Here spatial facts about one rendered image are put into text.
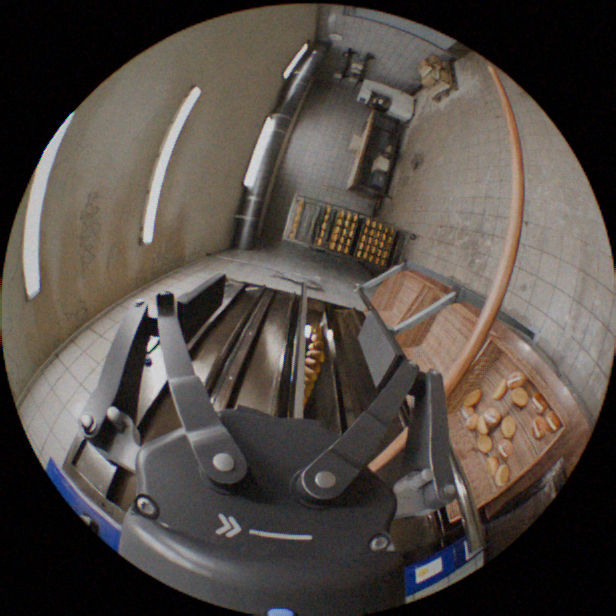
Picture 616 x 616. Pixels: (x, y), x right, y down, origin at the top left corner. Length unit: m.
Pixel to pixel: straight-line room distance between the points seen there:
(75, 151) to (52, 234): 0.38
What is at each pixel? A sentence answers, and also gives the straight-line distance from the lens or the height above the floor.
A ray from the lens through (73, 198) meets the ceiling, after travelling 1.20.
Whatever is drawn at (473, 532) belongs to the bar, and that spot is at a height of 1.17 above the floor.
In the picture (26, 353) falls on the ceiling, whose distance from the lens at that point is 1.22.
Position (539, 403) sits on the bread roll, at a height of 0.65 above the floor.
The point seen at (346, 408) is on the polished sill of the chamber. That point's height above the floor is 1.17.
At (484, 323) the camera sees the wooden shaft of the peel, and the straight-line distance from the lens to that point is 0.36.
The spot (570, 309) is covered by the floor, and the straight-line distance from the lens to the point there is 1.56.
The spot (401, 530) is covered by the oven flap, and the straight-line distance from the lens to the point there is 0.78.
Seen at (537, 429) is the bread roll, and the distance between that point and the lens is 0.88.
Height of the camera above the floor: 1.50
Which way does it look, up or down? 6 degrees down
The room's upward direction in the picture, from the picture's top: 76 degrees counter-clockwise
